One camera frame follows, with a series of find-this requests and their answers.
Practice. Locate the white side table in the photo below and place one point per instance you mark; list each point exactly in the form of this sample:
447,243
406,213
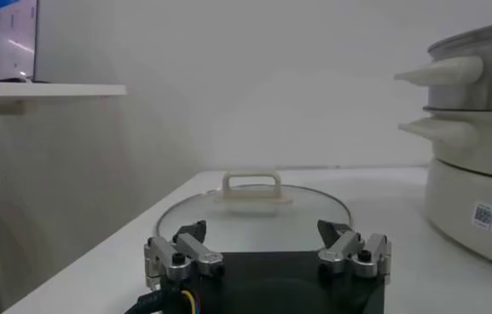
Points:
45,89

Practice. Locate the stainless steel steamer basket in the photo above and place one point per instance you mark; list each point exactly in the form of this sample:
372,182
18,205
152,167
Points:
484,81

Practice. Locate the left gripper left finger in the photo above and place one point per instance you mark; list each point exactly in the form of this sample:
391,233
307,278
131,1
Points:
194,251

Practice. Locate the cream electric cooking pot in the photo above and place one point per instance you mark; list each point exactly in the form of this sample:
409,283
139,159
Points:
454,213

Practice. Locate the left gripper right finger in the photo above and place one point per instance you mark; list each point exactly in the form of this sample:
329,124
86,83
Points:
343,249

